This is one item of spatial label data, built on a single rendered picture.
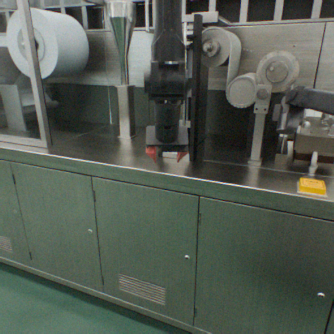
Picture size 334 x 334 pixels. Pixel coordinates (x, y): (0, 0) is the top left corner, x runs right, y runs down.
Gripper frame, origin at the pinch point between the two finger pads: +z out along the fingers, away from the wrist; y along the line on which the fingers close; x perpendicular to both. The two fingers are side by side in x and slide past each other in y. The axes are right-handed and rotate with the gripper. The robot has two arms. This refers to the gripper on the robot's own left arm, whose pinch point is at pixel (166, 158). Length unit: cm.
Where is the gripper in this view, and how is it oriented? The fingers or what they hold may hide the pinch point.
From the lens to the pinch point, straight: 73.7
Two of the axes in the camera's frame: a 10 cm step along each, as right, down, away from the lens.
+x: 0.2, 7.7, -6.3
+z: -0.1, 6.3, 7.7
